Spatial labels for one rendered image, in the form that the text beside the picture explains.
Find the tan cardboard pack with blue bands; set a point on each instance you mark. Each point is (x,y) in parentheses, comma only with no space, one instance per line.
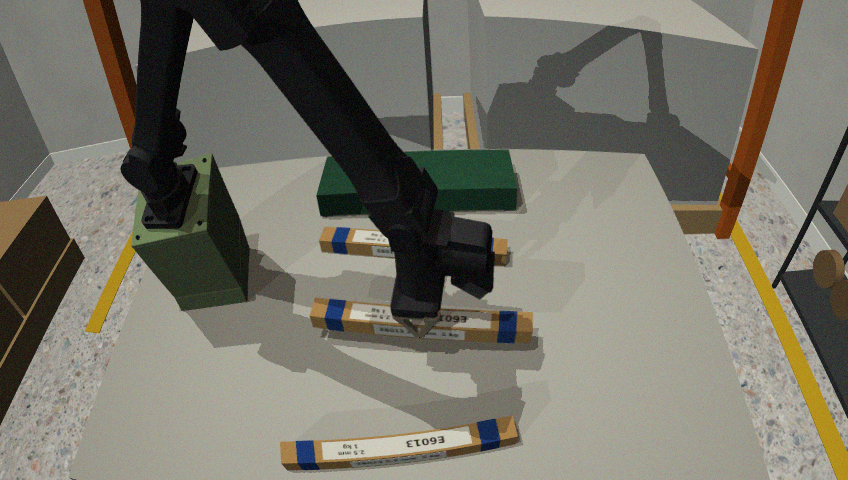
(399,448)
(454,324)
(367,242)

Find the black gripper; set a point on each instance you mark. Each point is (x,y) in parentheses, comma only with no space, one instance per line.
(403,302)

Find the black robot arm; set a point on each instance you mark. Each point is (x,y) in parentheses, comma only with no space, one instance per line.
(399,196)

